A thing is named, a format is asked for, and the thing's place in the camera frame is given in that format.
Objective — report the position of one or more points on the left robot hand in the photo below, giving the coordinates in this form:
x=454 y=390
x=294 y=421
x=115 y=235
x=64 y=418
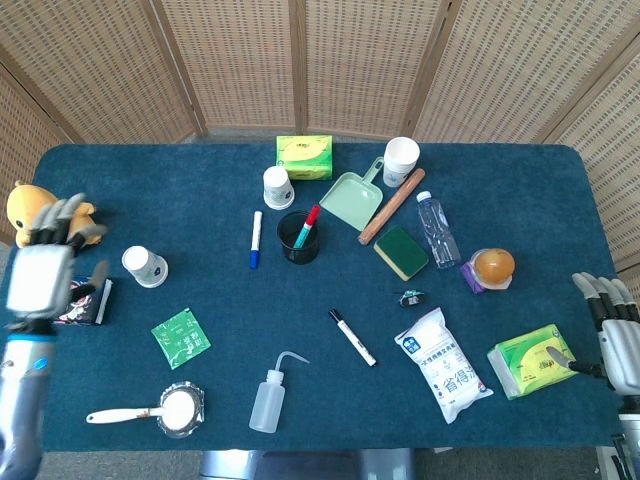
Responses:
x=42 y=272

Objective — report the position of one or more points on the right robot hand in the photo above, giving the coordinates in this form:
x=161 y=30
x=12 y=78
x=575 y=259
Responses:
x=617 y=350

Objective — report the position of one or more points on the red cap marker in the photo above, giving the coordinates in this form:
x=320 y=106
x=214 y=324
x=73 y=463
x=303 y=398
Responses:
x=307 y=226

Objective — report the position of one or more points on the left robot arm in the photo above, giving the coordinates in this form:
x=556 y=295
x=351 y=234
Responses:
x=22 y=400

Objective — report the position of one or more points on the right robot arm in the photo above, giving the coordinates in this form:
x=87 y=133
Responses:
x=629 y=442

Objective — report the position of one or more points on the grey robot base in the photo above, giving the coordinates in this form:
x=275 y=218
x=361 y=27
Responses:
x=310 y=465

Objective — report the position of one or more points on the blue cap marker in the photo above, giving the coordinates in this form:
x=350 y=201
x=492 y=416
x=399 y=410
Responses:
x=255 y=239

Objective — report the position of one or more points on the black mesh pen holder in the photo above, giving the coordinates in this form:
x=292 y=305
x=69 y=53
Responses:
x=298 y=240

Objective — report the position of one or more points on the black cap marker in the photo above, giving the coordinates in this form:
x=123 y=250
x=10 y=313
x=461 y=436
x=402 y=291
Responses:
x=352 y=337

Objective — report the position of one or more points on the dark card box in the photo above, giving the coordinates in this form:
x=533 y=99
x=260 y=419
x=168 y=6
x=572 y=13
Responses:
x=87 y=310

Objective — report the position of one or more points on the yellow plush toy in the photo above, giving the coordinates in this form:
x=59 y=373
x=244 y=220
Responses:
x=27 y=207

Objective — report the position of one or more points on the green tissue soft pack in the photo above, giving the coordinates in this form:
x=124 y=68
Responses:
x=530 y=362

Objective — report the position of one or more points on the white paper cup lying sideways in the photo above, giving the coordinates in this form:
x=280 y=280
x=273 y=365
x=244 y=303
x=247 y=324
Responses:
x=145 y=267

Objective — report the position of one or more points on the orange fruit jelly cup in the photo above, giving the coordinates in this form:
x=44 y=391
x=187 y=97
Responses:
x=492 y=268

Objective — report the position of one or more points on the green tea sachet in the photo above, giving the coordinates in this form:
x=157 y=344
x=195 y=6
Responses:
x=181 y=339

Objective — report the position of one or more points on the white salt bag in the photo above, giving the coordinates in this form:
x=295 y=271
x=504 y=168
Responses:
x=442 y=365

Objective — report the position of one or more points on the foil tart tin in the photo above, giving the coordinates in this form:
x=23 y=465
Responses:
x=181 y=409

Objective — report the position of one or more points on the clear plastic water bottle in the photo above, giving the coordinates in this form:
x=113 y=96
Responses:
x=437 y=232

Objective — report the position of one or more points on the green yellow sponge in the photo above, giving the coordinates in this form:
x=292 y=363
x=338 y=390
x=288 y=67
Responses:
x=401 y=252

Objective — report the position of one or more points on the white paper cup upside down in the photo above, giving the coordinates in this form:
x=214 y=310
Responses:
x=277 y=187

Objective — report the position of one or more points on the white wash bottle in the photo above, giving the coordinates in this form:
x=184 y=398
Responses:
x=270 y=397

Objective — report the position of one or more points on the wooden rolling pin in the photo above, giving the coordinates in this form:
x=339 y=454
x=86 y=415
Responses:
x=391 y=206

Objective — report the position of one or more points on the blue table cloth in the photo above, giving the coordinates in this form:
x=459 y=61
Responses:
x=320 y=290

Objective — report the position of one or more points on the green tissue box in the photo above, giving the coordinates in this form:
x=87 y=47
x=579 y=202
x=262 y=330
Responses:
x=305 y=157

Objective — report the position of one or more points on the white paper cup upright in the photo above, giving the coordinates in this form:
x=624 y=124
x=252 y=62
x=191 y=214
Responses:
x=399 y=162

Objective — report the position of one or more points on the light green dustpan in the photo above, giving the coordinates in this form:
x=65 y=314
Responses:
x=352 y=195

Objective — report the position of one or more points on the woven folding screen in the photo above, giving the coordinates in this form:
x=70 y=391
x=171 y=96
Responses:
x=320 y=65

